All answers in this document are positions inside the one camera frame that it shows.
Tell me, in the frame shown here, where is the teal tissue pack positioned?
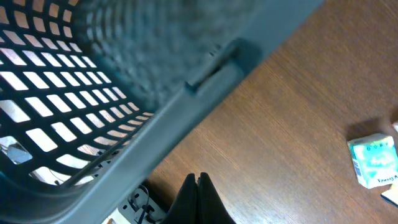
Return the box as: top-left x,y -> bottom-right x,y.
347,133 -> 397,189

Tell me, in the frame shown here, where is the grey plastic mesh basket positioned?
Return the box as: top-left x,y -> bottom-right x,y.
1,1 -> 320,223

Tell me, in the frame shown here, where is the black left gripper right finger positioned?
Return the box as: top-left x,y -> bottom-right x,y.
197,172 -> 235,224

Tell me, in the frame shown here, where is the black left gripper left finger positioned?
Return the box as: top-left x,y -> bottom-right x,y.
161,174 -> 197,224

